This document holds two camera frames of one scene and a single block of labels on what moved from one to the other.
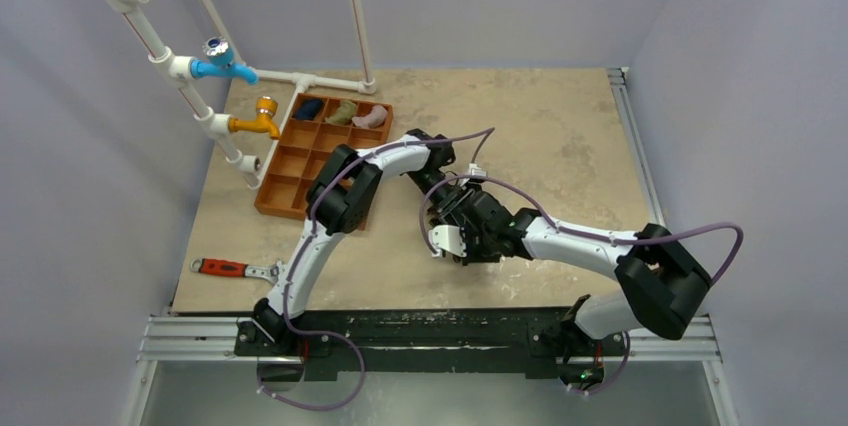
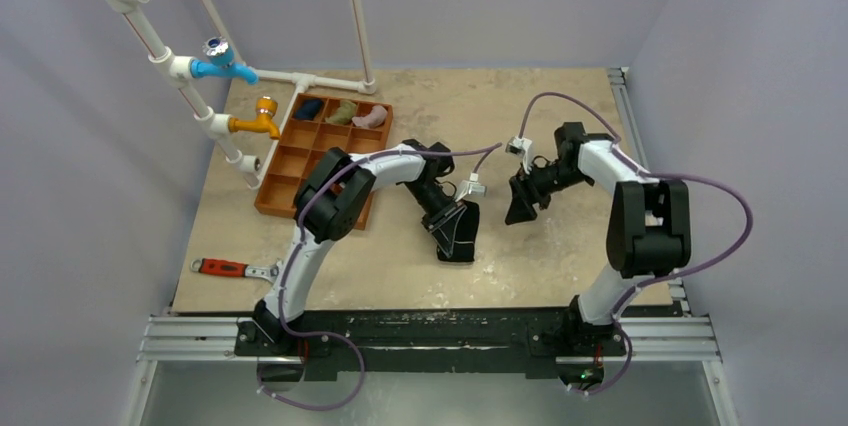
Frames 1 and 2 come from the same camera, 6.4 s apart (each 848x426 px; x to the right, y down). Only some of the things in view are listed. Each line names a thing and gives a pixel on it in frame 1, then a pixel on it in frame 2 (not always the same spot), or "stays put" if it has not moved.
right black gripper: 468,237 -> 527,186
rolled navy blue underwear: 309,110 stays put
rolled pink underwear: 376,118 stays put
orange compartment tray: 316,125 stays put
